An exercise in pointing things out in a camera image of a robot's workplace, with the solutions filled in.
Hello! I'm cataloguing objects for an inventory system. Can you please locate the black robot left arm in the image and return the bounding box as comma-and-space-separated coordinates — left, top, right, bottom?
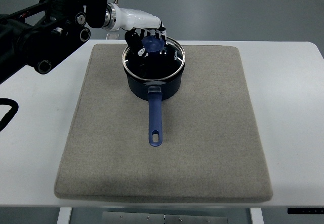
1, 0, 111, 82

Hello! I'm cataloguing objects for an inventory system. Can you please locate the grey metal plate under table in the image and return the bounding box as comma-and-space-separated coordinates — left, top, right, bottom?
101, 211, 228, 224

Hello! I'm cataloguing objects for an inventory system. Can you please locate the white table leg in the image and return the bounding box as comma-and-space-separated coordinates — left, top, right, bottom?
250, 208, 265, 224
56, 207, 72, 224

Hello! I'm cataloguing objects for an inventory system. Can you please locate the dark blue saucepan blue handle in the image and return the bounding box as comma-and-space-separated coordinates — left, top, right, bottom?
126, 70, 183, 147

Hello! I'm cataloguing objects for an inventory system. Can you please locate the white table leg right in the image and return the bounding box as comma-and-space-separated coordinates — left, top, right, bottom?
250, 208, 265, 224

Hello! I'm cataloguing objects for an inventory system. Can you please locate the lower floor socket plate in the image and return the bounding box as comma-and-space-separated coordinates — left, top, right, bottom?
106, 33, 119, 40

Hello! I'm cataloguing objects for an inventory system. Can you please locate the white table leg left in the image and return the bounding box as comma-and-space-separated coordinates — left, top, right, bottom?
56, 207, 72, 224

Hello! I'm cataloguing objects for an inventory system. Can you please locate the beige fabric mat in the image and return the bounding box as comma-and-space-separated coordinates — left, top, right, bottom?
54, 44, 273, 203

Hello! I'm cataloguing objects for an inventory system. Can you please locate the black table control panel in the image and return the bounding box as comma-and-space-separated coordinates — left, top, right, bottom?
287, 207, 324, 214

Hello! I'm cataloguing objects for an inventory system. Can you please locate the glass pot lid blue knob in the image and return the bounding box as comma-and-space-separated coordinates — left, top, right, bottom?
122, 36, 185, 81

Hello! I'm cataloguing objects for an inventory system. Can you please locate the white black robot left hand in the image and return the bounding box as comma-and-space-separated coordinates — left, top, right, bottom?
102, 3, 167, 58

